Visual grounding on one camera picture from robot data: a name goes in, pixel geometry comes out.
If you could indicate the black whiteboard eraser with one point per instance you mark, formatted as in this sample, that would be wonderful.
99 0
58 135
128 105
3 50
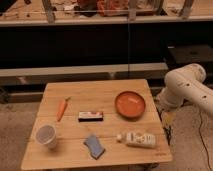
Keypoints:
90 116

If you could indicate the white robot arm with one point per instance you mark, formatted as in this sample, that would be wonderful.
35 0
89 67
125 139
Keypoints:
186 83

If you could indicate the white ceramic cup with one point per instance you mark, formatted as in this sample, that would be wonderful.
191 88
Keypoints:
46 136

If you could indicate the wooden table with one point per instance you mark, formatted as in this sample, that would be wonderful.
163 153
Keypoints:
71 152

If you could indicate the orange carrot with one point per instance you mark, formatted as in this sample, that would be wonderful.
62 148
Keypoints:
62 107

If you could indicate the blue sponge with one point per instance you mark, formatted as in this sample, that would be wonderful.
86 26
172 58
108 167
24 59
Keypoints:
94 146

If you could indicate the white squeeze bottle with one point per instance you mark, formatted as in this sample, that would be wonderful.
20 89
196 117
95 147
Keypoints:
135 139

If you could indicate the black box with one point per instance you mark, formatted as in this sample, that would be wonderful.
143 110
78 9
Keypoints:
179 56

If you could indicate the long shelf bench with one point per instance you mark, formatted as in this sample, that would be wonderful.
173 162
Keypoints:
92 12

